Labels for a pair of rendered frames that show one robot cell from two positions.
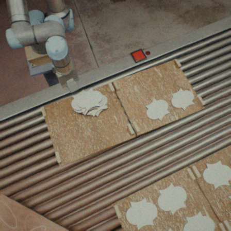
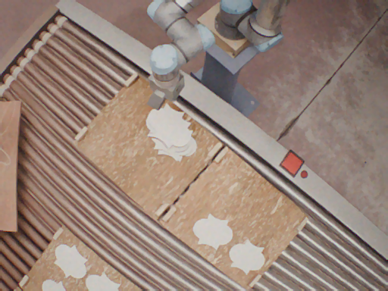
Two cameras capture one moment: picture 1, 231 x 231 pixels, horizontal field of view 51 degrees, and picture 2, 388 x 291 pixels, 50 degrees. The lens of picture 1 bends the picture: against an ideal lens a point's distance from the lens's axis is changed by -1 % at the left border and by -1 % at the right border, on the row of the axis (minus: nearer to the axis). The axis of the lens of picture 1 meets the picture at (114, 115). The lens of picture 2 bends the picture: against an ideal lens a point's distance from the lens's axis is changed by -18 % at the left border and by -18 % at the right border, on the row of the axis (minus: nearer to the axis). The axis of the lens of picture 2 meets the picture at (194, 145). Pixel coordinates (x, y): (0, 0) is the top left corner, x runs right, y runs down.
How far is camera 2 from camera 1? 0.65 m
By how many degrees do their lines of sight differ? 18
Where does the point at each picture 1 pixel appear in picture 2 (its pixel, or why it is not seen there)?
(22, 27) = (171, 10)
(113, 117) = (168, 176)
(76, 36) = (330, 51)
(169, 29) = not seen: outside the picture
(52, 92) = not seen: hidden behind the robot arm
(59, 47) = (160, 63)
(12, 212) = (10, 122)
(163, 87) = (254, 225)
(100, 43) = (342, 92)
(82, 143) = (113, 154)
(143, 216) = (68, 264)
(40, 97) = not seen: hidden behind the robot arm
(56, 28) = (191, 43)
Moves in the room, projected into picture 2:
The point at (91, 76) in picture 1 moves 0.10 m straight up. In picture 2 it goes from (222, 111) to (225, 102)
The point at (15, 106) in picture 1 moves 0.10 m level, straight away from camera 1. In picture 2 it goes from (126, 43) to (136, 23)
